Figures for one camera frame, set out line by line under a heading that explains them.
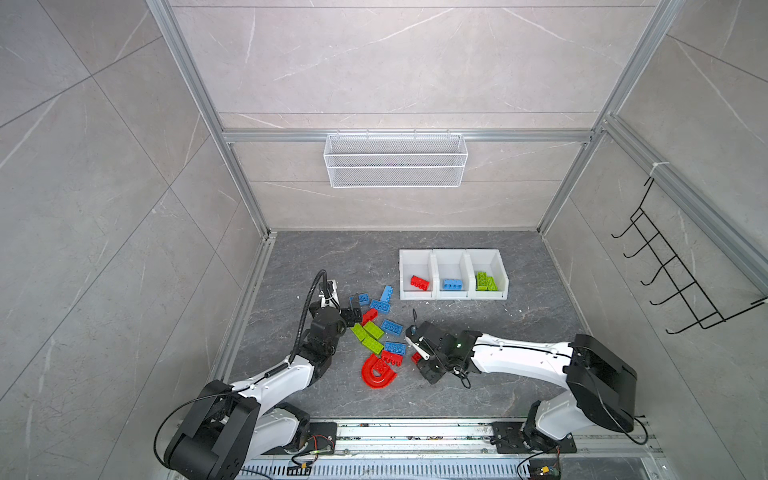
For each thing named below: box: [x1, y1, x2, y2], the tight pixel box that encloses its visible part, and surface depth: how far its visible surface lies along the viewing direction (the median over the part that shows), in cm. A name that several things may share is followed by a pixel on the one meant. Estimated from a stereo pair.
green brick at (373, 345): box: [362, 336, 384, 355], surface depth 90 cm
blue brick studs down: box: [370, 300, 391, 315], surface depth 97 cm
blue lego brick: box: [443, 279, 463, 290], surface depth 103 cm
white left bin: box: [399, 249, 436, 300], surface depth 104 cm
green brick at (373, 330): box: [363, 321, 384, 339], surface depth 92 cm
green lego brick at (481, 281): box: [475, 272, 488, 291], surface depth 103 cm
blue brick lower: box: [384, 342, 407, 356], surface depth 90 cm
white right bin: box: [466, 249, 509, 300], surface depth 103 cm
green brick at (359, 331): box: [350, 323, 371, 342], surface depth 92 cm
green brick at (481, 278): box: [475, 272, 488, 285], surface depth 103 cm
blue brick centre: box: [381, 319, 404, 336], surface depth 94 cm
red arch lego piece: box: [361, 353, 397, 389], surface depth 85 cm
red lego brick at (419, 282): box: [410, 275, 430, 291], surface depth 103 cm
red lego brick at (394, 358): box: [381, 350, 404, 367], surface depth 87 cm
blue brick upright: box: [381, 285, 394, 302], surface depth 100 cm
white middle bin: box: [433, 249, 471, 300], surface depth 105 cm
